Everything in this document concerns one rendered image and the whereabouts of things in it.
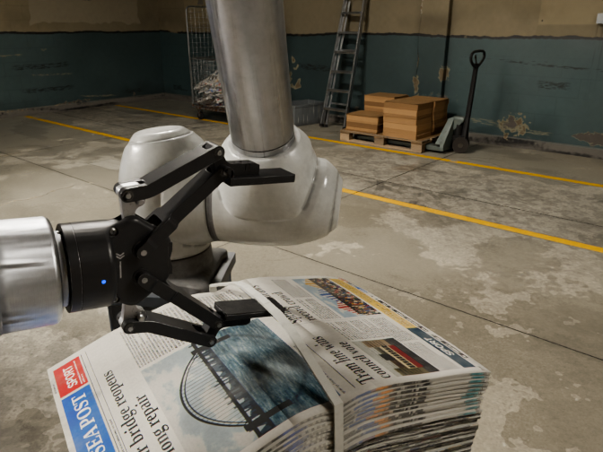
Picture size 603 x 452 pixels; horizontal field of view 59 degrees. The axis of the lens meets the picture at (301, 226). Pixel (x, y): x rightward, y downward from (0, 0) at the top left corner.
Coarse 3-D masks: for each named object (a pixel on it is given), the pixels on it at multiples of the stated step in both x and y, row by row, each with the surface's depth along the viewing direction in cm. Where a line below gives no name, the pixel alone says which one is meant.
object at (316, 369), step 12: (240, 288) 60; (252, 288) 60; (264, 300) 57; (276, 312) 54; (288, 324) 53; (300, 336) 52; (300, 348) 51; (312, 360) 50; (312, 372) 49; (324, 384) 48; (336, 396) 47
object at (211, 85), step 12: (192, 12) 811; (204, 36) 836; (204, 60) 803; (216, 72) 794; (192, 84) 838; (204, 84) 816; (216, 84) 820; (192, 96) 843; (204, 96) 835; (216, 96) 804; (204, 108) 834; (216, 108) 815
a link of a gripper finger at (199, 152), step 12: (204, 144) 48; (180, 156) 47; (192, 156) 46; (204, 156) 46; (216, 156) 47; (168, 168) 46; (180, 168) 45; (192, 168) 46; (204, 168) 47; (132, 180) 46; (144, 180) 45; (156, 180) 45; (168, 180) 45; (180, 180) 46; (120, 192) 44; (132, 192) 44; (144, 192) 44; (156, 192) 45
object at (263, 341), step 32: (224, 288) 70; (256, 288) 69; (256, 320) 62; (256, 352) 55; (288, 352) 55; (320, 352) 55; (288, 384) 50; (352, 384) 50; (288, 416) 46; (320, 416) 47; (352, 416) 49; (320, 448) 48; (352, 448) 50
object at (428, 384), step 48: (288, 288) 71; (336, 288) 74; (336, 336) 59; (384, 336) 61; (432, 336) 64; (384, 384) 50; (432, 384) 53; (480, 384) 58; (384, 432) 51; (432, 432) 56
